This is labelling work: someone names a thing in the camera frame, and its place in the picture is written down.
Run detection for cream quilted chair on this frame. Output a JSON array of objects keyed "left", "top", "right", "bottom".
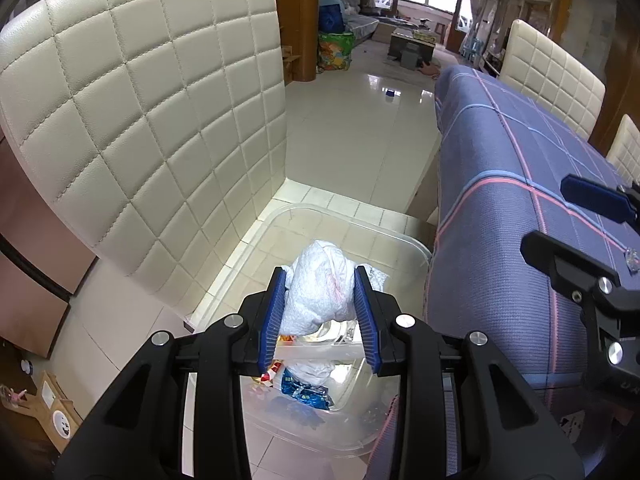
[
  {"left": 605, "top": 114, "right": 640, "bottom": 183},
  {"left": 0, "top": 0, "right": 436, "bottom": 341},
  {"left": 500, "top": 19, "right": 607, "bottom": 141}
]

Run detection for blue shiny wrapper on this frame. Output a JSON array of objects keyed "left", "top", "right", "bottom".
[{"left": 280, "top": 367, "right": 336, "bottom": 411}]

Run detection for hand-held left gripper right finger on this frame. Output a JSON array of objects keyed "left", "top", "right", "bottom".
[{"left": 352, "top": 264, "right": 586, "bottom": 480}]

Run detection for grey sofa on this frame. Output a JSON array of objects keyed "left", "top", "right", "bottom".
[{"left": 320, "top": 0, "right": 381, "bottom": 43}]

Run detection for white plastic bag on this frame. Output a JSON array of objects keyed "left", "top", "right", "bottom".
[{"left": 280, "top": 240, "right": 361, "bottom": 338}]

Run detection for blue bag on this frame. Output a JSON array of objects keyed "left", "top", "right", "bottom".
[{"left": 318, "top": 0, "right": 348, "bottom": 34}]

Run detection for colourful woven bag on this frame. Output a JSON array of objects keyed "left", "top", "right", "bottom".
[{"left": 316, "top": 31, "right": 356, "bottom": 72}]

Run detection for red yellow snack wrapper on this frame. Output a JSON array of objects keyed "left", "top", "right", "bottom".
[{"left": 252, "top": 332, "right": 293, "bottom": 391}]

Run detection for blue plaid tablecloth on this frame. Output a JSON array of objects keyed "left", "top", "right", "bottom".
[{"left": 365, "top": 65, "right": 640, "bottom": 480}]

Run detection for open cardboard box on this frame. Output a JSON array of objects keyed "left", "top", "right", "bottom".
[{"left": 25, "top": 371, "right": 83, "bottom": 453}]

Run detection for clear plastic bin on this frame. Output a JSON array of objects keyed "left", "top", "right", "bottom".
[{"left": 185, "top": 202, "right": 433, "bottom": 461}]

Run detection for silver wrapper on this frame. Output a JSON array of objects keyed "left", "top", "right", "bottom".
[{"left": 357, "top": 262, "right": 393, "bottom": 293}]

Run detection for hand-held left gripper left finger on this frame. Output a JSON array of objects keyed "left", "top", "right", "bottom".
[{"left": 52, "top": 266, "right": 288, "bottom": 480}]

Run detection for coffee table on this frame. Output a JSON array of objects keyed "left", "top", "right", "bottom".
[{"left": 389, "top": 26, "right": 438, "bottom": 61}]

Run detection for brown cabinet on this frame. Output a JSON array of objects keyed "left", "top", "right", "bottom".
[{"left": 0, "top": 130, "right": 98, "bottom": 361}]

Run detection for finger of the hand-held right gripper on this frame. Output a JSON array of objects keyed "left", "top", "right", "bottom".
[
  {"left": 560, "top": 174, "right": 640, "bottom": 226},
  {"left": 520, "top": 230, "right": 626, "bottom": 311}
]

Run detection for wooden divider cabinet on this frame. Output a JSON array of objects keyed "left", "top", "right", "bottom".
[{"left": 275, "top": 0, "right": 323, "bottom": 83}]

